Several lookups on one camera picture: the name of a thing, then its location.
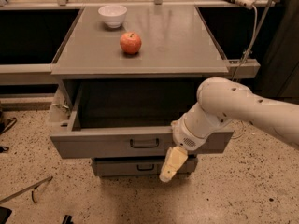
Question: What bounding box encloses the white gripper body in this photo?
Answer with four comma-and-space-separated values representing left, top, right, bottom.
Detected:
171, 119, 206, 151

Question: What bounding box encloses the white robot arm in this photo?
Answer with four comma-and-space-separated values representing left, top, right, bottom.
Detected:
159, 77, 299, 183

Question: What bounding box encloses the white ceramic bowl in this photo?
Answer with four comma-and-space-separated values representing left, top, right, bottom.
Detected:
98, 5, 127, 28

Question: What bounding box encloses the grey top drawer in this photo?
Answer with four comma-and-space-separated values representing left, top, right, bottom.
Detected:
50, 79, 235, 160

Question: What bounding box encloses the grey drawer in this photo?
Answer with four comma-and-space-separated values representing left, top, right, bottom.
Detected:
50, 79, 235, 160
91, 156, 199, 177

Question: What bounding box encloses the grey drawer cabinet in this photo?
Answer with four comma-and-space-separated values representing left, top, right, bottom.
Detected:
50, 4, 231, 177

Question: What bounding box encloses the grey bottom drawer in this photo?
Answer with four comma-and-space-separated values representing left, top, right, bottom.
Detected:
91, 156, 199, 177

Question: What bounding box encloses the clear plastic bag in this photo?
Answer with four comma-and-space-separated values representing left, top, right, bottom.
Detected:
49, 89, 71, 123

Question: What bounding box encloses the red apple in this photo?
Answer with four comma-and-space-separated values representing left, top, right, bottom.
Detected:
120, 32, 142, 55

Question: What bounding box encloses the black cable on floor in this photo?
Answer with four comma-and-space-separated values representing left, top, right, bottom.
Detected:
0, 117, 18, 154

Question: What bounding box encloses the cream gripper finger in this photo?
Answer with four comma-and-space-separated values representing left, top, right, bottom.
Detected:
159, 147, 188, 183

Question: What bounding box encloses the white power cable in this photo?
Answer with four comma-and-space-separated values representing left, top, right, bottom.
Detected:
230, 4, 260, 140

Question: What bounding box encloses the metal rod on floor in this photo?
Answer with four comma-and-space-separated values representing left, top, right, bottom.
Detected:
0, 176, 53, 204

